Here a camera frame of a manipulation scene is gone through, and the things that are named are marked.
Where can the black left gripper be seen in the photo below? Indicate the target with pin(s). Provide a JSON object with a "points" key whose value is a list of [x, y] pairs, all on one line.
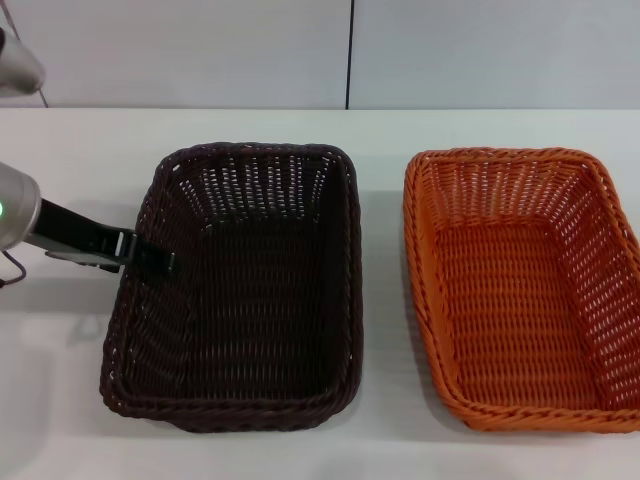
{"points": [[75, 232]]}

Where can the dark brown wicker basket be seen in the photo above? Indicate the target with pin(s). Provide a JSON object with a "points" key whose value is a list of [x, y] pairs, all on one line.
{"points": [[260, 310]]}

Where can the orange wicker basket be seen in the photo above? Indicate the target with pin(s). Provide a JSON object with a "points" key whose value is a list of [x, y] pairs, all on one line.
{"points": [[520, 310]]}

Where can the dark vertical wall strip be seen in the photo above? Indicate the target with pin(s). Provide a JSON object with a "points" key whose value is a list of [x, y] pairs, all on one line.
{"points": [[350, 50]]}

